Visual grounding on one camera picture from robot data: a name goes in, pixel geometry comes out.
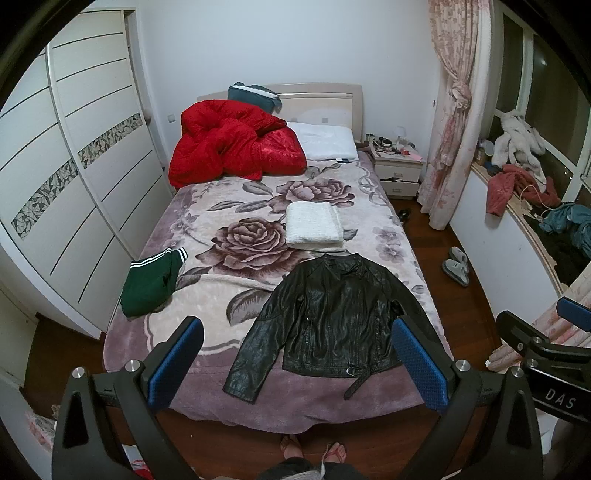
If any black leather jacket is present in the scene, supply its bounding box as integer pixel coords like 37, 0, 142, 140
223, 254, 439, 403

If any teal garment on sill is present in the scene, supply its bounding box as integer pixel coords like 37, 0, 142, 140
539, 202, 591, 257

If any grey slipper near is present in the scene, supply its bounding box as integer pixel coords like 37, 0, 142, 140
442, 258, 469, 287

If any grey slipper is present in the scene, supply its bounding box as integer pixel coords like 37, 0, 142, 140
442, 258, 469, 287
449, 246, 469, 268

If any grey slipper far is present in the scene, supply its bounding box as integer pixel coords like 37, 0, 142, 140
449, 246, 469, 268

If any red garment on sill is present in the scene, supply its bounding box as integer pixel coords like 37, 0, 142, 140
486, 164, 562, 217

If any white fluffy garment on sill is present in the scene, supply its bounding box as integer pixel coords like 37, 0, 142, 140
491, 110, 546, 183

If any person's right foot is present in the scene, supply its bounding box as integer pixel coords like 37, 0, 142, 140
322, 441, 348, 464

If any person's foot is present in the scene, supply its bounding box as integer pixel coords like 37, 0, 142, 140
280, 435, 304, 460
322, 441, 348, 464

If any folded green striped garment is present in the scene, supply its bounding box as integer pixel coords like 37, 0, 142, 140
120, 247, 188, 318

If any person's left foot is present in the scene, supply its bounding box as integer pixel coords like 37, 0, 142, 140
280, 435, 304, 460

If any white bedside nightstand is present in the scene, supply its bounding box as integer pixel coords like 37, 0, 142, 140
370, 152, 424, 199

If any clutter on nightstand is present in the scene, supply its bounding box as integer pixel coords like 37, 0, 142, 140
366, 134, 416, 157

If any folded white towel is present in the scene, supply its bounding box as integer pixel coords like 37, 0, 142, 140
286, 201, 345, 251

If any white sliding-door wardrobe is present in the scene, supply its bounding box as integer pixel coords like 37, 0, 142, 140
1, 8, 171, 338

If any pink floral curtain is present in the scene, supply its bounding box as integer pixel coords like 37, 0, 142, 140
418, 0, 493, 230

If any white pillow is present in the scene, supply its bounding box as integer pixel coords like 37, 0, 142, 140
287, 122, 359, 161

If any red quilted duvet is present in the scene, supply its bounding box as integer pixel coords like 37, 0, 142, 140
168, 100, 307, 189

